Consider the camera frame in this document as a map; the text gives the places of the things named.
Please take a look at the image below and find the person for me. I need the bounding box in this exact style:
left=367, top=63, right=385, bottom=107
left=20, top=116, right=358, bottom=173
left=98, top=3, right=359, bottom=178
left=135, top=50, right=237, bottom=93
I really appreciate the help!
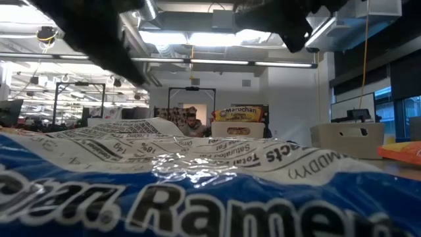
left=179, top=113, right=211, bottom=138

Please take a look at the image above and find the dark computer monitor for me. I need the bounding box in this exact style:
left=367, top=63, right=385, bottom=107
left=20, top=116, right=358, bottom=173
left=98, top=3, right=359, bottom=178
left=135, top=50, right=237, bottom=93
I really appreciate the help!
left=0, top=98, right=24, bottom=128

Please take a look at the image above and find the grey plastic bin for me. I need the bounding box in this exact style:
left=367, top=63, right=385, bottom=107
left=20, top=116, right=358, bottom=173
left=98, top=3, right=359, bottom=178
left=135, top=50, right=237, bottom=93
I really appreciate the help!
left=310, top=122, right=385, bottom=161

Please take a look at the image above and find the long ceiling light strip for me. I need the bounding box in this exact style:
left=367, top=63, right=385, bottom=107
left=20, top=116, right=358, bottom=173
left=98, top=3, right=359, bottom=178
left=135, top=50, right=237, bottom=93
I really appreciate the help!
left=0, top=51, right=318, bottom=69

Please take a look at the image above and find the black desktop device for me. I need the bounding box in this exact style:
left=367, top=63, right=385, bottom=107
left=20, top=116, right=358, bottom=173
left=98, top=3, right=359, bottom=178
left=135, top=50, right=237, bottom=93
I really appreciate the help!
left=331, top=108, right=383, bottom=124

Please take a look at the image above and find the blue Maruchan ramen packet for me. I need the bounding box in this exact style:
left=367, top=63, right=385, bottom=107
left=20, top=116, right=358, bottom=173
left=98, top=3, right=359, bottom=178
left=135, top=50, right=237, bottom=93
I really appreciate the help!
left=0, top=117, right=421, bottom=237

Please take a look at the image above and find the black metal station frame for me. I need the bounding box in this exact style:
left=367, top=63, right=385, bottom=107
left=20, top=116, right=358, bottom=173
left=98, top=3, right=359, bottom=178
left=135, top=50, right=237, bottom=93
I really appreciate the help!
left=167, top=86, right=217, bottom=115
left=52, top=82, right=106, bottom=126

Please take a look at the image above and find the orange Maruchan ramen packet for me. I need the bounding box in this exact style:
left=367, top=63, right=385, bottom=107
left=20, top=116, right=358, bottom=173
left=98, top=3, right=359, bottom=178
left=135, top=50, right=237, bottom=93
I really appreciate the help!
left=377, top=141, right=421, bottom=165

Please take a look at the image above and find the yellow ceiling cable reel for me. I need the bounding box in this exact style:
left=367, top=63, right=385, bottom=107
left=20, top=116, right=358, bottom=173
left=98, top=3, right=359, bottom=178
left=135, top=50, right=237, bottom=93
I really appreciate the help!
left=36, top=26, right=59, bottom=45

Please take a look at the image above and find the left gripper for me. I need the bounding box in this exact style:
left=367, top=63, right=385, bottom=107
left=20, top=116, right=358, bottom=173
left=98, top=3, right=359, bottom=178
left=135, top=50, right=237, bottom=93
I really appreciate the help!
left=29, top=0, right=147, bottom=85

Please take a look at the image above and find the red Maruchan ramen packet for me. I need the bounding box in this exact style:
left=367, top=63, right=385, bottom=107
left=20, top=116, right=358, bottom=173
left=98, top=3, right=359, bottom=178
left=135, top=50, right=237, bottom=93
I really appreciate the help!
left=212, top=105, right=264, bottom=123

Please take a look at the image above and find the silver ceiling duct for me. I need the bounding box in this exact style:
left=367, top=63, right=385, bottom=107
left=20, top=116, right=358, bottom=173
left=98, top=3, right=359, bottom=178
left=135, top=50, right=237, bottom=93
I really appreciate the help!
left=137, top=0, right=159, bottom=21

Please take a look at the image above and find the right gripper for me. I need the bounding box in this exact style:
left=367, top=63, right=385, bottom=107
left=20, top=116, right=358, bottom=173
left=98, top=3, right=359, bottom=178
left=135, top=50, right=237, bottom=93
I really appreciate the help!
left=235, top=0, right=349, bottom=53

